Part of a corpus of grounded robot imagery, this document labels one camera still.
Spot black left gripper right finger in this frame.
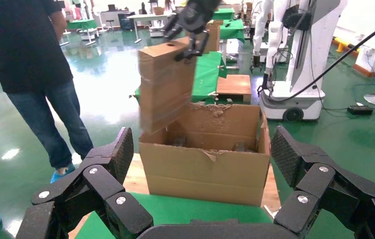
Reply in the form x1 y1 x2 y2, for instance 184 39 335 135
271 125 375 239

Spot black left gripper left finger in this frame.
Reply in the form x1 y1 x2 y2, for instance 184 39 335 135
16 127 154 239

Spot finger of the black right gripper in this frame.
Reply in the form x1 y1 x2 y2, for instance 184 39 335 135
174 30 209 62
163 13 188 41

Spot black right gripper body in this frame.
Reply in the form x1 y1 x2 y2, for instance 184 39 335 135
180 0 223 34

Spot small brown cardboard box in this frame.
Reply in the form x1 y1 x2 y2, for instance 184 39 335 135
137 36 197 135

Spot brown cardboard storage box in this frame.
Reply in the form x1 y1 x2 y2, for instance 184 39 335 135
204 19 224 54

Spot large open cardboard carton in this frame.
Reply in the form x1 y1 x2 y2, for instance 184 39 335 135
138 102 272 208

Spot green table cloth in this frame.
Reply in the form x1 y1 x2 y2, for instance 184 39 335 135
134 50 228 104
211 7 236 20
219 18 246 44
66 18 98 31
75 192 274 239

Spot white background table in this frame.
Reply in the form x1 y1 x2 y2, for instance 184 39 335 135
126 13 170 44

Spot small brown wooden platform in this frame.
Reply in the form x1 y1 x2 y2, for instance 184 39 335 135
216 74 253 104

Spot black power adapter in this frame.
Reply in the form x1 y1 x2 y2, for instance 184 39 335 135
347 105 375 116

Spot white background robot body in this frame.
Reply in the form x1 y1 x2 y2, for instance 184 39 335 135
259 0 349 122

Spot yellow floor barrier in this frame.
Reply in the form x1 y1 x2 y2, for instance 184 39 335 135
334 37 348 53

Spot person black shirt blue jeans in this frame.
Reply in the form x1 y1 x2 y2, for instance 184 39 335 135
0 0 95 170

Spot black hanging cable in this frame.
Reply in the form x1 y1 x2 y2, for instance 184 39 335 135
273 13 375 102

